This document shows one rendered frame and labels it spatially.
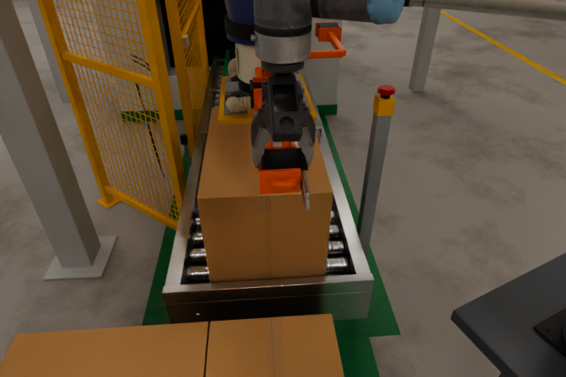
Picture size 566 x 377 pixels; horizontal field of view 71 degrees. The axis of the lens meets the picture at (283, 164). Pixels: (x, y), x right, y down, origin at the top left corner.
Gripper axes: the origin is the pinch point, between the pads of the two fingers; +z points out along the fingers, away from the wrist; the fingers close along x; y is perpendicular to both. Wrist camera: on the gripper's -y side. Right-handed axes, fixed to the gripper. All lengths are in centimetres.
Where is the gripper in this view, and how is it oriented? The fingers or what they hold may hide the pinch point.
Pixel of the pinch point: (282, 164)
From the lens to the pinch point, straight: 74.9
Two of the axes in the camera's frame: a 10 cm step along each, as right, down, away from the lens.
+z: 0.0, 8.2, 5.7
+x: -10.0, 0.4, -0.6
